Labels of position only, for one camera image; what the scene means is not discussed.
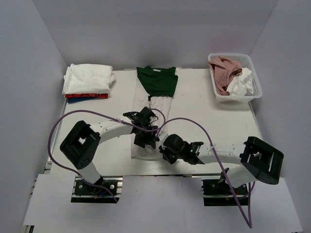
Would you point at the folded blue t-shirt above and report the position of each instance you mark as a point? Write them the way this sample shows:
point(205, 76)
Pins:
point(74, 100)

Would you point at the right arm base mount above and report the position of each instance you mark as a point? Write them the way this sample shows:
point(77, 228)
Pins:
point(219, 194)

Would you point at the white plastic laundry basket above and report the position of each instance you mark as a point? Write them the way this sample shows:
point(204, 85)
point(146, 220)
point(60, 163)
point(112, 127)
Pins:
point(246, 62)

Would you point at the white green Charlie Brown t-shirt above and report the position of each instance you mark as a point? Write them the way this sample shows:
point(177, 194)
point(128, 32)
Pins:
point(155, 88)

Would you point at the pink t-shirt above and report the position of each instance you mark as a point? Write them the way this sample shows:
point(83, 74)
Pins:
point(224, 70)

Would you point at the folded red t-shirt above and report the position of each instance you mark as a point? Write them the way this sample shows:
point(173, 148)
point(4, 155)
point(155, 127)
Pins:
point(87, 95)

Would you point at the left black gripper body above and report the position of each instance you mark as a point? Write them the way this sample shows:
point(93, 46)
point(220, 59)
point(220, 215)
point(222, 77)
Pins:
point(149, 127)

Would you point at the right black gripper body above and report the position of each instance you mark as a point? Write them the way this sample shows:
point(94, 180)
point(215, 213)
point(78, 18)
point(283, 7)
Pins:
point(174, 156)

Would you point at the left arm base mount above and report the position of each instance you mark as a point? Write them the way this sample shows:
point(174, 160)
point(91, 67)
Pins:
point(84, 193)

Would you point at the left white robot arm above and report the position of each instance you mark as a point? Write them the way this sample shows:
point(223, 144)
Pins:
point(80, 145)

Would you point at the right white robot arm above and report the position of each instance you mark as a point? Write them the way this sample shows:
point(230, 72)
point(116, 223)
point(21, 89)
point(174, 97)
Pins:
point(255, 159)

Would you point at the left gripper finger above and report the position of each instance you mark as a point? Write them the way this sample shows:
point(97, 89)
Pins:
point(139, 140)
point(152, 139)

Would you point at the folded white t-shirt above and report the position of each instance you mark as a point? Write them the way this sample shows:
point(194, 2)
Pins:
point(88, 79)

